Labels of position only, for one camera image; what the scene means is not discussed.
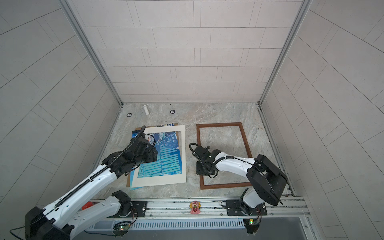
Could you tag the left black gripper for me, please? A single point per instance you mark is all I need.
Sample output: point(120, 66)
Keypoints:
point(153, 155)

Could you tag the right green circuit board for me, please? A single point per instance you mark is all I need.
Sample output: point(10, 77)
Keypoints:
point(252, 225)

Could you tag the brown cardboard backing board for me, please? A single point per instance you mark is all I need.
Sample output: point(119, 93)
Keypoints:
point(134, 133)

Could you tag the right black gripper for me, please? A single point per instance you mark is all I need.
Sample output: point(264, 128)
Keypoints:
point(198, 172)

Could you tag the left green circuit board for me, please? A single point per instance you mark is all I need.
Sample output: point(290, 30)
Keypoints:
point(121, 228)

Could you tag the red emergency stop button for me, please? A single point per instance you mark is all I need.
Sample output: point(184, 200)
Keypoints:
point(87, 205)

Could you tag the brown wooden picture frame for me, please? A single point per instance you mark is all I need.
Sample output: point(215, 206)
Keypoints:
point(218, 125)

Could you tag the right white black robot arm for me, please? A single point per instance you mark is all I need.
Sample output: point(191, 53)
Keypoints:
point(267, 180)

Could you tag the green circuit board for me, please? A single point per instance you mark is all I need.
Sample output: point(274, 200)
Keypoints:
point(121, 228)
point(252, 225)

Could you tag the aluminium front rail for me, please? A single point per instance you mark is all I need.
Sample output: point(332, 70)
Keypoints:
point(214, 208)

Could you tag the cream white mat board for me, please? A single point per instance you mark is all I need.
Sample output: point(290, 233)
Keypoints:
point(183, 162)

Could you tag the white vented cable duct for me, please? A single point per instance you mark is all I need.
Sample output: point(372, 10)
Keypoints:
point(187, 224)

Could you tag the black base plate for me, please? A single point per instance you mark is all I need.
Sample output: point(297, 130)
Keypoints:
point(239, 208)
point(139, 207)

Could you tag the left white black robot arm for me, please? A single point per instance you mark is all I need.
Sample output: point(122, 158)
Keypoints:
point(65, 218)

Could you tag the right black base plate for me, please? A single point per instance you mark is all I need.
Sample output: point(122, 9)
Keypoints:
point(239, 208)

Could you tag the pink toy figure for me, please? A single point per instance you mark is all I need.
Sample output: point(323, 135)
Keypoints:
point(195, 208)

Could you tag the blue poster photo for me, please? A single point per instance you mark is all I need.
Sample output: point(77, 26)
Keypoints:
point(165, 162)

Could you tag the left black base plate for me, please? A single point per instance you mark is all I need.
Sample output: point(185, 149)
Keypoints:
point(139, 207)

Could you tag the white cylinder tube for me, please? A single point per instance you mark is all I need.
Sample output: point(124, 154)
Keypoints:
point(146, 110)

